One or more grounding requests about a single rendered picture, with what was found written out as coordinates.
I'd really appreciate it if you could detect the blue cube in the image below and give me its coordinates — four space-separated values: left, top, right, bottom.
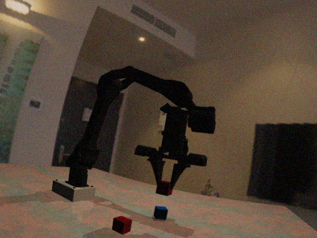
154 206 168 219

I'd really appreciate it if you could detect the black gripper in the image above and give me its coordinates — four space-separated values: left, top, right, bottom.
135 128 207 189

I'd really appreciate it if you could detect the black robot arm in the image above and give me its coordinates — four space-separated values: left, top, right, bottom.
65 66 215 187

